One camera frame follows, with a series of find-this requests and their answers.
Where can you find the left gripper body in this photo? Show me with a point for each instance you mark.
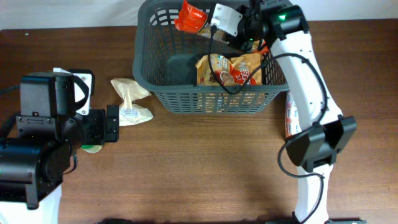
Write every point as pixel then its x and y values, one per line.
pixel 94 132

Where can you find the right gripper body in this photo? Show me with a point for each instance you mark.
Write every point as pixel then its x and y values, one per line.
pixel 245 36

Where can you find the green lid jar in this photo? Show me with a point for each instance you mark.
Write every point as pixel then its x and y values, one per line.
pixel 91 148

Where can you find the beige paper bag packet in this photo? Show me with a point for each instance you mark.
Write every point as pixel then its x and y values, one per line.
pixel 130 91

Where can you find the yellow Nescafe coffee bag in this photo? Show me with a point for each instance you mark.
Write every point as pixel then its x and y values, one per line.
pixel 229 71

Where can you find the orange spaghetti packet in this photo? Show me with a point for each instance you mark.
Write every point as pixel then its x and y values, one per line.
pixel 194 21

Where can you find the grey plastic shopping basket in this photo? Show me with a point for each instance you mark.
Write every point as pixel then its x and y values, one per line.
pixel 191 74

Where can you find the white tissue pack stack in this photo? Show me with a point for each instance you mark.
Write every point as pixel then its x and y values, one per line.
pixel 292 125

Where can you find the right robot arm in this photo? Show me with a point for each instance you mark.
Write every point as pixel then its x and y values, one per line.
pixel 324 129

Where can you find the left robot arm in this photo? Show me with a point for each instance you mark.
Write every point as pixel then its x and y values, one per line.
pixel 39 143

